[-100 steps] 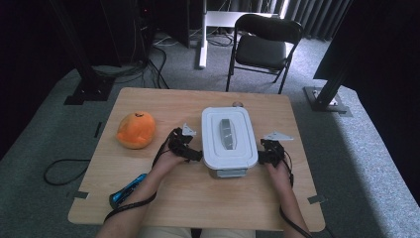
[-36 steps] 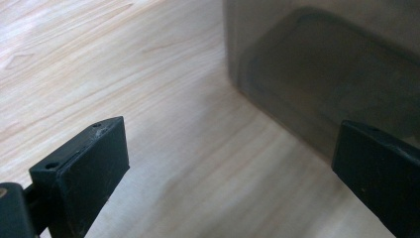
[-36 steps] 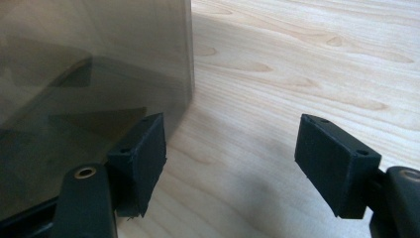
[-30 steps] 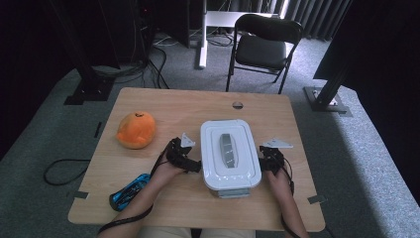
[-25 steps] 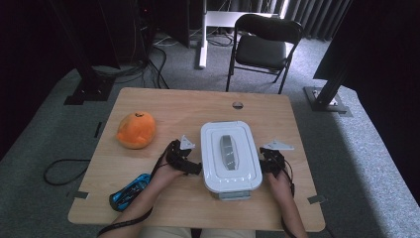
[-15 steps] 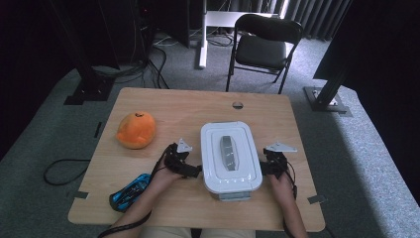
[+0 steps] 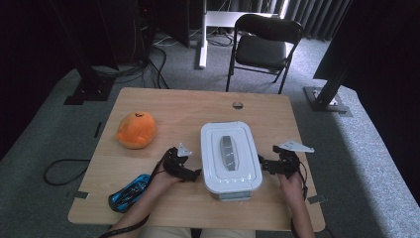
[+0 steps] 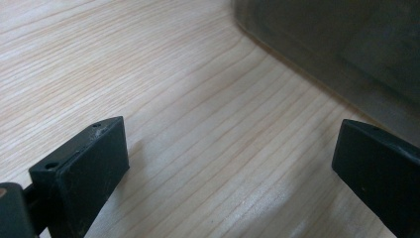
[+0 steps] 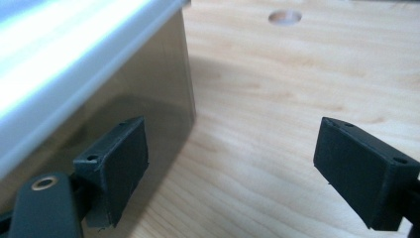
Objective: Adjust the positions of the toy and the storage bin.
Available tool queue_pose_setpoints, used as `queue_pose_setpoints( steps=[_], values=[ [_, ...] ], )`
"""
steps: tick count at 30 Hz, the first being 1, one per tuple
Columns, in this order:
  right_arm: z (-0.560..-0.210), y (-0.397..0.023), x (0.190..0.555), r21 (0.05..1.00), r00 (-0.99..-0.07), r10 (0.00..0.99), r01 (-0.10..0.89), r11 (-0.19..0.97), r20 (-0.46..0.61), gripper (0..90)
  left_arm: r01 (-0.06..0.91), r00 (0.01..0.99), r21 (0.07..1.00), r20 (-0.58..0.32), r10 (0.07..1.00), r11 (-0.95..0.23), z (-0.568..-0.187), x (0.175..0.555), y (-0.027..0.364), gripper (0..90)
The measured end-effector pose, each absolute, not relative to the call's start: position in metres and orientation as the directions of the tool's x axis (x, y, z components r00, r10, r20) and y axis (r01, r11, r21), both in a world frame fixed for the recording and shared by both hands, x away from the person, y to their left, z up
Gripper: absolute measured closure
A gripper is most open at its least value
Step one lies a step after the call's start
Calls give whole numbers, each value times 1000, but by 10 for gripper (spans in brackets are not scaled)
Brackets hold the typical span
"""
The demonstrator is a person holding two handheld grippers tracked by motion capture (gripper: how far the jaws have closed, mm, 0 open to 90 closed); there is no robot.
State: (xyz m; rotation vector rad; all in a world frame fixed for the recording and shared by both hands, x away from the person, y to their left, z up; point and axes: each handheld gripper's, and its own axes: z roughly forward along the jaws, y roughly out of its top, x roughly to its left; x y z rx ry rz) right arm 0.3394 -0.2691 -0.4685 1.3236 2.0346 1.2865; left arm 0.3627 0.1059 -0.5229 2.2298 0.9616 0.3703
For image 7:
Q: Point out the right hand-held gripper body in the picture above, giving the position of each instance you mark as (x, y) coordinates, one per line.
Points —
(288, 165)

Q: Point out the grey curtain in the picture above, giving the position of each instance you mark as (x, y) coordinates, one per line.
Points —
(317, 20)

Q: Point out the black tape strip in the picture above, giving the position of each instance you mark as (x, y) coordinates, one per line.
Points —
(97, 129)

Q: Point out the dark cabinet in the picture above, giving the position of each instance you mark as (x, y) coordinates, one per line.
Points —
(165, 20)

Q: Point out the grey tape piece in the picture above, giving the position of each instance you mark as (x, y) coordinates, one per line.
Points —
(317, 199)
(81, 195)

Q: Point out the white desk frame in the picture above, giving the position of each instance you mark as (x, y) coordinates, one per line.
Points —
(206, 33)

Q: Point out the blue toy car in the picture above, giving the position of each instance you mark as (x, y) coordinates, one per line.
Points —
(127, 195)

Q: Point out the transparent grey storage box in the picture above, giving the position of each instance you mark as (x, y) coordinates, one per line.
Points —
(232, 196)

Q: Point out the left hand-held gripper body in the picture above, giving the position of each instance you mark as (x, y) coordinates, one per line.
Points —
(173, 163)

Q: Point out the person's left hand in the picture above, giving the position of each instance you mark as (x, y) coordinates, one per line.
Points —
(162, 181)

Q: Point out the black folding chair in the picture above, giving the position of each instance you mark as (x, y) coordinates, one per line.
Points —
(262, 51)

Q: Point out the black metal stand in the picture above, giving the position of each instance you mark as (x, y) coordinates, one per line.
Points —
(328, 95)
(88, 82)

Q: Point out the orange plush toy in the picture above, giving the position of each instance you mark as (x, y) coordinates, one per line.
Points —
(136, 130)

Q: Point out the white storage box lid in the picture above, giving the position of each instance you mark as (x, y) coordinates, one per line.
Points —
(231, 157)

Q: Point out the person's right hand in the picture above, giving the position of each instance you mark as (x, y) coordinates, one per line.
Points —
(292, 190)

